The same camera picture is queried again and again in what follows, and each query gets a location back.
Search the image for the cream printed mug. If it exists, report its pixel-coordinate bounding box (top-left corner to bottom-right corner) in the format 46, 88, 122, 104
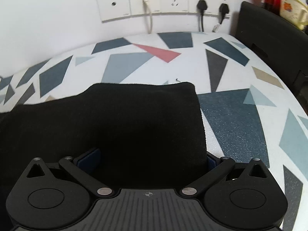
279, 0, 307, 30

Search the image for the white network cable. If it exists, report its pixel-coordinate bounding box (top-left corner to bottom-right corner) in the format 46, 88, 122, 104
142, 0, 154, 34

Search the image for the black storage box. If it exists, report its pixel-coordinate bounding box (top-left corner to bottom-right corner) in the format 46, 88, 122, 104
234, 0, 308, 97

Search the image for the black garment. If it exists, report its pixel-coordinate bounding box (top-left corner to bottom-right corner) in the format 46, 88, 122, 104
0, 81, 209, 174

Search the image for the black power plug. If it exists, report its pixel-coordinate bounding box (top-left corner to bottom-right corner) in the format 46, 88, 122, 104
197, 0, 208, 32
219, 3, 230, 24

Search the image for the black power plug left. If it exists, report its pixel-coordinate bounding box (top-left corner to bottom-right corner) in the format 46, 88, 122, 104
197, 0, 208, 32

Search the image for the black power plug right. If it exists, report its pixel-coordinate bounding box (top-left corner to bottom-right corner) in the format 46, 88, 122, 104
219, 3, 230, 24

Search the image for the white wall socket panel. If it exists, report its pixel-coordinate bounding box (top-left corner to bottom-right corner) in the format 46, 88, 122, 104
97, 0, 232, 22

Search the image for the geometric patterned tablecloth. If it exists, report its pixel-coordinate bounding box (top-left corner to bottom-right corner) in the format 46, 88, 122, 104
1, 32, 307, 230

